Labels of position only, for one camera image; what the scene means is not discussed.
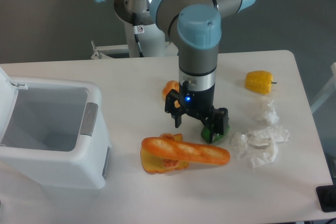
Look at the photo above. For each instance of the white metal base frame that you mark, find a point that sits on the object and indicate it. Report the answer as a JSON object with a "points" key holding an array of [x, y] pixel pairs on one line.
{"points": [[122, 51]]}

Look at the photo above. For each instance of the long orange baguette bread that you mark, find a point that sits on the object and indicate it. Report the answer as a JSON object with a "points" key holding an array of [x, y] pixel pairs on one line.
{"points": [[185, 151]]}

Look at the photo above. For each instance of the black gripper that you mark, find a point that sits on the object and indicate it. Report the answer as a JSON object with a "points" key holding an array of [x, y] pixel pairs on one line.
{"points": [[197, 104]]}

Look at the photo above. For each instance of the green bell pepper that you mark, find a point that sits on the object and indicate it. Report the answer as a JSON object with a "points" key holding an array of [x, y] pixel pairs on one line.
{"points": [[212, 138]]}

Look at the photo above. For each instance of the white plastic bin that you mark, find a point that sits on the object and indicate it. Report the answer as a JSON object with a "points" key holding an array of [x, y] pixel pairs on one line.
{"points": [[53, 131]]}

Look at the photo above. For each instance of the white furniture at right edge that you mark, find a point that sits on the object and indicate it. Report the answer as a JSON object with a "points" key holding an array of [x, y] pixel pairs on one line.
{"points": [[325, 92]]}

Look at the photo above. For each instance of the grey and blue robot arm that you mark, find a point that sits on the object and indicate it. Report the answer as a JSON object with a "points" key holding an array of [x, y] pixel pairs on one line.
{"points": [[194, 27]]}

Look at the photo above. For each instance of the crumpled white paper upper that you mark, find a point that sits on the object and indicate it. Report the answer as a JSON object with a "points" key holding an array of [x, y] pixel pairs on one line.
{"points": [[267, 113]]}

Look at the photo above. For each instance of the small crumpled white paper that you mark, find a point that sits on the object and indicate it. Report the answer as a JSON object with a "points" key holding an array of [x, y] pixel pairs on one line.
{"points": [[239, 140]]}

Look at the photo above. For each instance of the yellow toast slice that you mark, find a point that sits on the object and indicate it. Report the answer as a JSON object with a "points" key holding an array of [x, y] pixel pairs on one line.
{"points": [[152, 163]]}

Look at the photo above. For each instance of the black device at edge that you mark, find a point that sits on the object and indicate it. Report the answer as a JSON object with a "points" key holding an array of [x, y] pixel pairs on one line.
{"points": [[326, 197]]}

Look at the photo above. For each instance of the round braided bread roll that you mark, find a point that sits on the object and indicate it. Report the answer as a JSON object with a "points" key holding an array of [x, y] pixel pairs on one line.
{"points": [[170, 85]]}

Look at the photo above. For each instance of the yellow bell pepper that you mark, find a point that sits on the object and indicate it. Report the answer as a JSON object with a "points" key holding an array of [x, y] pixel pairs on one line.
{"points": [[259, 81]]}

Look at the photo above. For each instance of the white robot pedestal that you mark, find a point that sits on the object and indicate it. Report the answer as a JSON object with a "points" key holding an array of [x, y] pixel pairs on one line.
{"points": [[144, 39]]}

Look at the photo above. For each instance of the crumpled white paper lower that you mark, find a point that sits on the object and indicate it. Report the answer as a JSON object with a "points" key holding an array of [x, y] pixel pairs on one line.
{"points": [[266, 140]]}

